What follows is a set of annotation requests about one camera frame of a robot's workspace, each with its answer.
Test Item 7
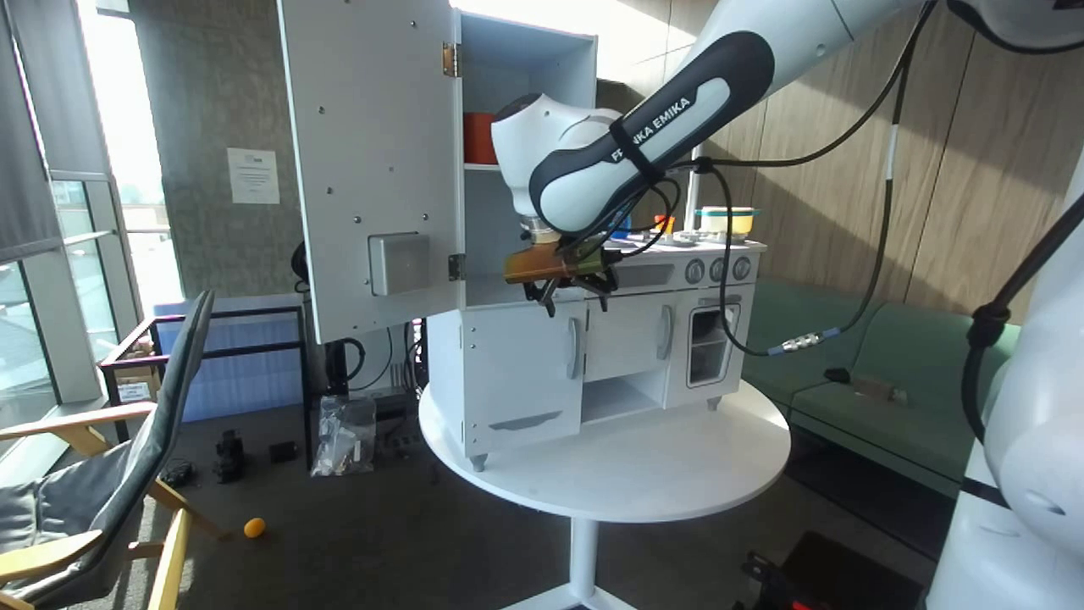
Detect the white paper notice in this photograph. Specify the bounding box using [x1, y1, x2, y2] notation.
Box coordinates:
[225, 145, 286, 210]

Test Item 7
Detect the black equipment case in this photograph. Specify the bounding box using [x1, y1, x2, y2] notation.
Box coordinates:
[733, 530, 935, 610]

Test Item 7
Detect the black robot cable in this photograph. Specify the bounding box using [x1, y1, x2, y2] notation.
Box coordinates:
[648, 0, 945, 362]

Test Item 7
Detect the white cabinet door wide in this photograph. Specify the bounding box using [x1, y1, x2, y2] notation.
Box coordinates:
[464, 302, 594, 439]

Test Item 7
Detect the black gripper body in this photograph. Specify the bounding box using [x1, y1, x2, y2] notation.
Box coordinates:
[526, 249, 624, 299]

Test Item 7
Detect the thick black base cable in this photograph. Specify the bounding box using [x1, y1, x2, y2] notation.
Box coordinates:
[957, 190, 1084, 449]

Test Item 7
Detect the white oven door with window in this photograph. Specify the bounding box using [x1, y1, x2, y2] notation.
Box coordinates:
[682, 293, 753, 398]

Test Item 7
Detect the white toy play kitchen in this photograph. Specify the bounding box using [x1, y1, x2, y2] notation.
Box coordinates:
[419, 0, 773, 476]

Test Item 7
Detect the thin white pole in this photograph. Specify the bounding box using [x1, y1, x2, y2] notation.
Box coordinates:
[682, 145, 702, 233]

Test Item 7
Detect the wooden folding chair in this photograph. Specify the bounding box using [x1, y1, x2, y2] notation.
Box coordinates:
[0, 287, 217, 610]

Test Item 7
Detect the grey roller blind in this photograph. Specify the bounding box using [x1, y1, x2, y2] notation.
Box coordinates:
[0, 0, 114, 267]

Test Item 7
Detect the dark wooden frame rack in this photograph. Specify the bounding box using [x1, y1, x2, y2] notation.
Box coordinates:
[99, 299, 315, 435]

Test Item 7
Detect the brown flat object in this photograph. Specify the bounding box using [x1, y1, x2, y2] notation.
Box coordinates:
[852, 377, 907, 406]

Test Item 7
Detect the round white table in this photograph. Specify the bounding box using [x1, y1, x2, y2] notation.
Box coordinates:
[417, 377, 793, 610]

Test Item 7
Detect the clear plastic bag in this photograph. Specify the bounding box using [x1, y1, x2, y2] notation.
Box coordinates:
[308, 393, 383, 478]

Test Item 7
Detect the white cabinet door small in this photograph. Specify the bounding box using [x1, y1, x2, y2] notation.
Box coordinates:
[583, 296, 682, 386]

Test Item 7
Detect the tall white cabinet door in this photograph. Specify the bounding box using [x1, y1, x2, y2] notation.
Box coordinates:
[275, 0, 467, 345]

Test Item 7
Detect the green sofa bench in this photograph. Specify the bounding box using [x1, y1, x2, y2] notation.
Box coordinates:
[743, 276, 1020, 503]

